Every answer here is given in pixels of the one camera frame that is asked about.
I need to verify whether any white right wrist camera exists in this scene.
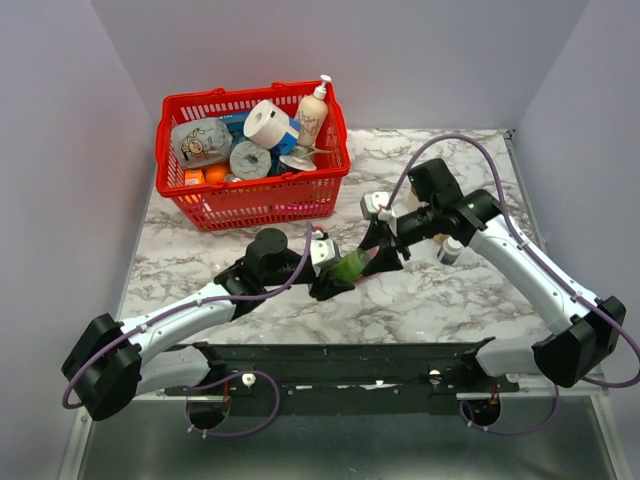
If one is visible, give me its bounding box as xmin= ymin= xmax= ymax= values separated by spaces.
xmin=360 ymin=192 xmax=396 ymax=222

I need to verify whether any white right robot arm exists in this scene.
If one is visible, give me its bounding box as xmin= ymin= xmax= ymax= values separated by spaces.
xmin=360 ymin=159 xmax=626 ymax=392

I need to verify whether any orange fruit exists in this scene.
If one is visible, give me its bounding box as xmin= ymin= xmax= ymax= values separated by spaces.
xmin=204 ymin=163 xmax=231 ymax=184

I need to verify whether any grey toilet paper roll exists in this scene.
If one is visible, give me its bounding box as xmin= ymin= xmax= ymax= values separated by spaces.
xmin=229 ymin=140 xmax=271 ymax=180

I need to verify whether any blue box in basket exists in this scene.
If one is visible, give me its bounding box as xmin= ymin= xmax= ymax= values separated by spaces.
xmin=220 ymin=110 xmax=297 ymax=176

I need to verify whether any grey printed package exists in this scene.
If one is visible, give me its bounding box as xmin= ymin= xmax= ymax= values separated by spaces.
xmin=171 ymin=117 xmax=233 ymax=170

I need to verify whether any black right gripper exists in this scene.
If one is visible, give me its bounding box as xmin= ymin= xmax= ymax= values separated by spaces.
xmin=357 ymin=203 xmax=439 ymax=275

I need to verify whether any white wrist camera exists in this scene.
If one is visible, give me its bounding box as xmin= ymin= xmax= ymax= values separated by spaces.
xmin=360 ymin=192 xmax=396 ymax=222
xmin=310 ymin=238 xmax=340 ymax=268

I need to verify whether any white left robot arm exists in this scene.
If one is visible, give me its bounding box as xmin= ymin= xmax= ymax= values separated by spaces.
xmin=61 ymin=225 xmax=355 ymax=421

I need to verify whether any green pill bottle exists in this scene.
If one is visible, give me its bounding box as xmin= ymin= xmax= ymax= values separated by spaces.
xmin=331 ymin=247 xmax=379 ymax=283

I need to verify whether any small white pill bottle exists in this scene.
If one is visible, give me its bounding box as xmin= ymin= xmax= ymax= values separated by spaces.
xmin=437 ymin=237 xmax=464 ymax=265

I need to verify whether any brown lidded paper cup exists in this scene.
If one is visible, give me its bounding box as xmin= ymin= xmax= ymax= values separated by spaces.
xmin=406 ymin=188 xmax=425 ymax=212

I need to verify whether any red plastic shopping basket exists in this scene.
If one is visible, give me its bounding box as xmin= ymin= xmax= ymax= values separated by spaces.
xmin=155 ymin=75 xmax=350 ymax=232

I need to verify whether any white toilet paper roll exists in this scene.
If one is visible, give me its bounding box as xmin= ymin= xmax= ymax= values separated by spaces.
xmin=243 ymin=99 xmax=290 ymax=149

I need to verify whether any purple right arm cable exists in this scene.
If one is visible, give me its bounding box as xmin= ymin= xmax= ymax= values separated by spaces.
xmin=382 ymin=133 xmax=640 ymax=437

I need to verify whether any red weekly pill organizer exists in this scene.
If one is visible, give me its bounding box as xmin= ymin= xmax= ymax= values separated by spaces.
xmin=351 ymin=274 xmax=372 ymax=285

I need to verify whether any orange small box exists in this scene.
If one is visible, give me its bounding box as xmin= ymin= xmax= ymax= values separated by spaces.
xmin=184 ymin=169 xmax=206 ymax=186

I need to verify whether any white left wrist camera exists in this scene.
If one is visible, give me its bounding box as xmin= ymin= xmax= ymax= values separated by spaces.
xmin=310 ymin=238 xmax=340 ymax=268

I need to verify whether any cream pump lotion bottle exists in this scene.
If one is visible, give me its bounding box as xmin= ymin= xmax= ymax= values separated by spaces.
xmin=295 ymin=75 xmax=332 ymax=147

